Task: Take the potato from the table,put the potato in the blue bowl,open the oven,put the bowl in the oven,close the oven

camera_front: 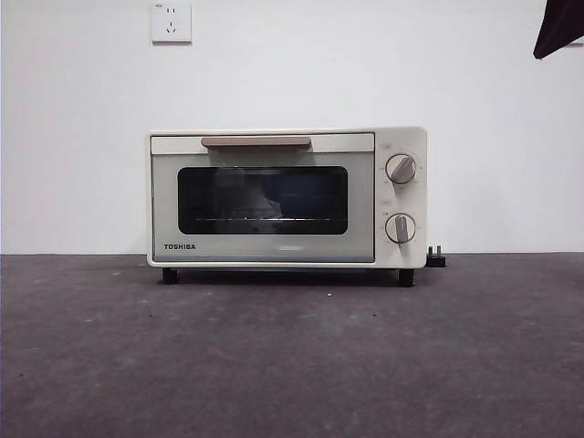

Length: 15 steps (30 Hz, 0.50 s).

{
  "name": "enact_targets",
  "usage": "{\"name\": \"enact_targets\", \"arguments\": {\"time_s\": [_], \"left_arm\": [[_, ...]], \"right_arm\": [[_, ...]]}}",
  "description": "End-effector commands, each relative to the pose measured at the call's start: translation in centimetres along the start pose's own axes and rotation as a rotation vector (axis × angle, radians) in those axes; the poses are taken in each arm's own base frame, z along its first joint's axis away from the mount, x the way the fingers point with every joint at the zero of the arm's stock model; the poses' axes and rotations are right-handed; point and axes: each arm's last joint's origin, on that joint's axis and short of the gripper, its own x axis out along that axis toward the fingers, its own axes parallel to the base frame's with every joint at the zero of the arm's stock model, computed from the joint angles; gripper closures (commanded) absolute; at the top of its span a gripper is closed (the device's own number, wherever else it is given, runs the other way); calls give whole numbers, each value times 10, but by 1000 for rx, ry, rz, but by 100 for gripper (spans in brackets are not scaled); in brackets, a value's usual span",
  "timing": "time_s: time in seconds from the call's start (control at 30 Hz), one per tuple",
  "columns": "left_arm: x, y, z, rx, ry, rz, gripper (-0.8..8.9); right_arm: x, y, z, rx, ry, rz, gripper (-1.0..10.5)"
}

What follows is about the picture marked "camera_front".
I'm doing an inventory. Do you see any beige oven knob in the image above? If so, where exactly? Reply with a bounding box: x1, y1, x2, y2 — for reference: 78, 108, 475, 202
385, 153, 419, 186
385, 213, 417, 246

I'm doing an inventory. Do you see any white wall socket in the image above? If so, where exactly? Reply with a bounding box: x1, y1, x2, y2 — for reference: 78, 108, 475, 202
152, 2, 193, 46

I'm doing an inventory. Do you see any blue ribbed bowl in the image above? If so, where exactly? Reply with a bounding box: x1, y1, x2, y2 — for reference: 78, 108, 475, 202
262, 175, 341, 219

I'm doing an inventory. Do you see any metal wire oven rack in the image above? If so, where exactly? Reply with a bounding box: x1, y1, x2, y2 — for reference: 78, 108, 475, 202
191, 216, 337, 225

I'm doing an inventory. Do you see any black power plug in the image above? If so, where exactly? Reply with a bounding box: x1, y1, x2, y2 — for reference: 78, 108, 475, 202
426, 245, 448, 269

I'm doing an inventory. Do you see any white toaster oven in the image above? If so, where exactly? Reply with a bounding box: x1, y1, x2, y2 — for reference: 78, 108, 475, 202
146, 127, 429, 287

